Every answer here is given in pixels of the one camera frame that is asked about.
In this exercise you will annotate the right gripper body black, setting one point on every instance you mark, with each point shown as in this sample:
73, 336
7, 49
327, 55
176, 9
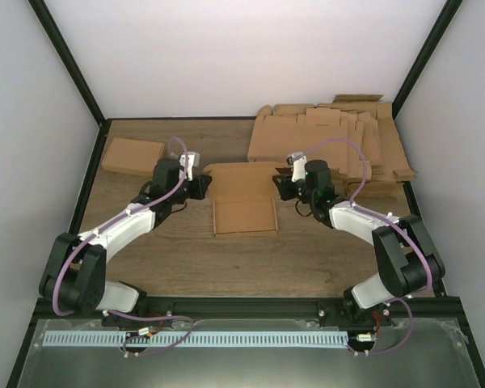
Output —
298, 197

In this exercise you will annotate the folded brown cardboard box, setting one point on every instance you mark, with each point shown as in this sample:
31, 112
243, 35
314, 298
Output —
132, 157

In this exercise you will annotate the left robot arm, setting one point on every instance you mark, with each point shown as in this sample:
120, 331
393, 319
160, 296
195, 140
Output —
74, 279

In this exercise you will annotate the right black corner post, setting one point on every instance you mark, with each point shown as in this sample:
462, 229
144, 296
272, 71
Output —
437, 32

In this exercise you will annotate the stack of flat cardboard sheets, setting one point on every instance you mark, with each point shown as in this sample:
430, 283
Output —
355, 134

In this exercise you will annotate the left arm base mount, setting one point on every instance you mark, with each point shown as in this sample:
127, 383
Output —
145, 309

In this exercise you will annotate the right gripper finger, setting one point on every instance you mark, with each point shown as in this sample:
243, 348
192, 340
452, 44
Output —
282, 176
281, 187

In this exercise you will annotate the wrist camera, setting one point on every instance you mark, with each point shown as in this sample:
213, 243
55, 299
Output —
188, 162
297, 162

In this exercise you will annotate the left black corner post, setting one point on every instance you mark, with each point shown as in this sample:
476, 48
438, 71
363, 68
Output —
48, 23

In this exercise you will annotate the black corner post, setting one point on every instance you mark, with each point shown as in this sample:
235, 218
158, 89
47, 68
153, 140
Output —
437, 32
48, 23

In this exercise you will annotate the black aluminium frame rail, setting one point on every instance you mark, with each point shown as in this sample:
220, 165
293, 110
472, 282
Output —
199, 308

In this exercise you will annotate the light blue slotted cable duct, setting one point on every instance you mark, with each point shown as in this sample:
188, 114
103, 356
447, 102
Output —
198, 339

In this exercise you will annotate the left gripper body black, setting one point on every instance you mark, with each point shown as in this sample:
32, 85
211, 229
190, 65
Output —
194, 194

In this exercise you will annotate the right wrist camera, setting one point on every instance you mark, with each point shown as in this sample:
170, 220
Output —
297, 162

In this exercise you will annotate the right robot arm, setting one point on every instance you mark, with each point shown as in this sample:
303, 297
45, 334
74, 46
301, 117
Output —
407, 259

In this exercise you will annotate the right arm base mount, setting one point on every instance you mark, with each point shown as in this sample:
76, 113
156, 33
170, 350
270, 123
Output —
344, 313

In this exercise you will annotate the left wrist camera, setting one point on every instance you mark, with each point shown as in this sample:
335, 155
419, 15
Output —
188, 162

